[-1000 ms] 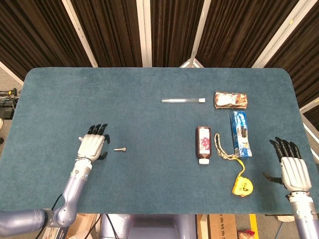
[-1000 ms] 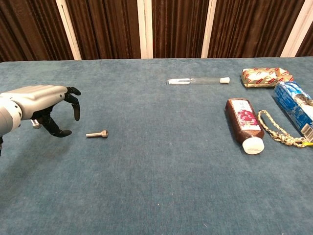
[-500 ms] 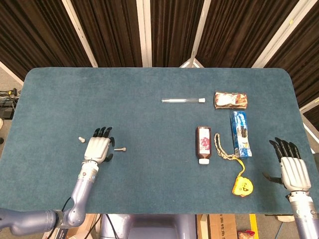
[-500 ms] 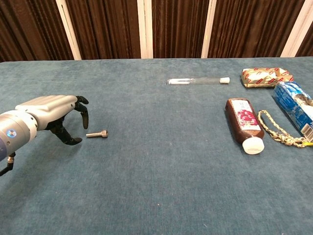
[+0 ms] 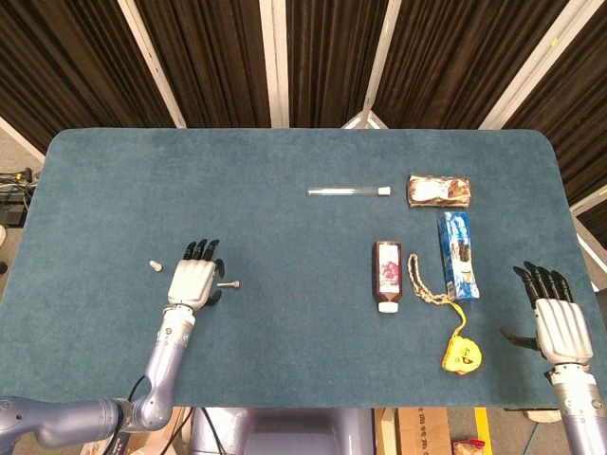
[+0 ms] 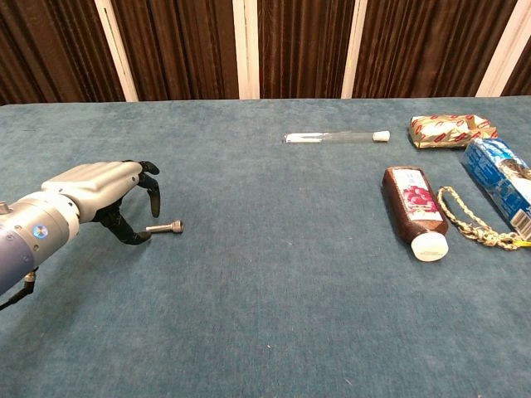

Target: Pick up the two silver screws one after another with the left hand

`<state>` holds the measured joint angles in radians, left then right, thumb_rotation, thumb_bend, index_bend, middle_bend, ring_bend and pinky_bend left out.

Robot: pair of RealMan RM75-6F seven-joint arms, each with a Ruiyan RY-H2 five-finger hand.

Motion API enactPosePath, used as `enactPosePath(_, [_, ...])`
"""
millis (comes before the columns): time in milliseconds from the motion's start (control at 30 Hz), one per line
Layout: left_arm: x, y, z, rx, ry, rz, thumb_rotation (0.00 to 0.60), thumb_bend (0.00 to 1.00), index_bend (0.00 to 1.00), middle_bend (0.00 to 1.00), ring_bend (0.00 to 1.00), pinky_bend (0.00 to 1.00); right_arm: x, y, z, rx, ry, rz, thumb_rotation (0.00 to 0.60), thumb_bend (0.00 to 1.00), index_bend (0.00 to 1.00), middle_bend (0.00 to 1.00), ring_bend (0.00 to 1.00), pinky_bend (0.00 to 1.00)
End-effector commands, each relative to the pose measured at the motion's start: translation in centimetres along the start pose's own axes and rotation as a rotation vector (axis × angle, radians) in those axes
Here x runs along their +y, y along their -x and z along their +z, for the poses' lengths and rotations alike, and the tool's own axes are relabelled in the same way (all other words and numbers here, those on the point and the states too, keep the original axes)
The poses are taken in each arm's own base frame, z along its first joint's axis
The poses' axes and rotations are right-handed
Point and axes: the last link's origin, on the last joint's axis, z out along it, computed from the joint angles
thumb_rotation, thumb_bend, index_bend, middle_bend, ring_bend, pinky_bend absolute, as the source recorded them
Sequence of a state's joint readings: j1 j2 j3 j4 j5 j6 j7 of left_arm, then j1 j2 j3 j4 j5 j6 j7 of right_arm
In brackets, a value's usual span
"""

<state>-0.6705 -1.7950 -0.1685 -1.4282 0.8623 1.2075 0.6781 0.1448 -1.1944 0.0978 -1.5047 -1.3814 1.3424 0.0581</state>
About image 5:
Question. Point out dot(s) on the brown cardboard box printed text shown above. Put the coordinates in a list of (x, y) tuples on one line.
[(422, 431)]

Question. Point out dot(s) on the brown bottle white cap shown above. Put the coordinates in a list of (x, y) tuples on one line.
[(388, 275)]

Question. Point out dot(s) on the left lavender robot arm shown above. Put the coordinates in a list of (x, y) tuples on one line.
[(166, 351)]

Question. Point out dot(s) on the blue cookie box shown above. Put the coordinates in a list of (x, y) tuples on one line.
[(457, 256)]

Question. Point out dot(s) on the right lavender robot arm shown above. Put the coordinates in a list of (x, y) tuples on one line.
[(581, 412)]

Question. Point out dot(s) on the red snack bag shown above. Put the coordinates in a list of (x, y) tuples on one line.
[(467, 446)]

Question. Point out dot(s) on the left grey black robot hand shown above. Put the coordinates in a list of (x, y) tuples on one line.
[(189, 282)]

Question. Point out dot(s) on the white round floor object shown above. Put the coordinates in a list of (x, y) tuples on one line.
[(543, 416)]

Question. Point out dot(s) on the white partition frame post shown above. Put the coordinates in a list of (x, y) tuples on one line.
[(531, 66), (381, 52), (275, 61), (152, 61)]

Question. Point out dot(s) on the white low frame rail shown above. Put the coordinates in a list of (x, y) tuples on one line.
[(21, 140), (590, 199)]

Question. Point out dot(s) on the black power box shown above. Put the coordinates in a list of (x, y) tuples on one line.
[(12, 213)]

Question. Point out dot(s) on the gold red snack packet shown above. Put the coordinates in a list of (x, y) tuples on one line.
[(438, 190)]

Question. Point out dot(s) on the dark brown curtain panel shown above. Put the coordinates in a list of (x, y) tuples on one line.
[(578, 95), (332, 61), (455, 61), (57, 61), (213, 61)]

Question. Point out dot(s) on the silver bolt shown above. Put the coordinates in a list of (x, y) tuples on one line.
[(155, 265), (230, 284)]

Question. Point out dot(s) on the white triangular frame foot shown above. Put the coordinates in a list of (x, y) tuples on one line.
[(365, 121)]

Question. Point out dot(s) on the clear test tube white cap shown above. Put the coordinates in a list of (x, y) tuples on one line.
[(346, 191)]

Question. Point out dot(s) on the lavender robot torso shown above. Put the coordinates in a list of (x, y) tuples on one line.
[(284, 431)]

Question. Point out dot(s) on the blue carpet table cover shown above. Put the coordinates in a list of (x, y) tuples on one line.
[(284, 227)]

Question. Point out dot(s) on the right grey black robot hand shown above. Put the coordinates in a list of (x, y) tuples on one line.
[(563, 329)]

